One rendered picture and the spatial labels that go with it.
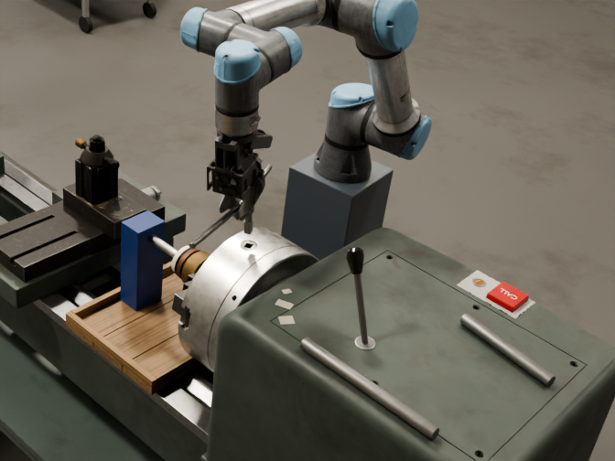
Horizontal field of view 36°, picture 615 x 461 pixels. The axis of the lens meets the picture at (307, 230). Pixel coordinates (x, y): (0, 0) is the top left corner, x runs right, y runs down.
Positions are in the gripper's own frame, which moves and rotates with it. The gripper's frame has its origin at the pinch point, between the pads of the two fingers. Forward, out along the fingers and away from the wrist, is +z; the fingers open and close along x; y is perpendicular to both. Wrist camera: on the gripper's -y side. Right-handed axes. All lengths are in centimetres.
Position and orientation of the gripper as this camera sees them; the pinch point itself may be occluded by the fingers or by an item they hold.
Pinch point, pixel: (241, 211)
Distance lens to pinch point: 177.6
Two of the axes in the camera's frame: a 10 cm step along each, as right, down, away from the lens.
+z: -0.5, 7.8, 6.2
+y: -3.7, 5.6, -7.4
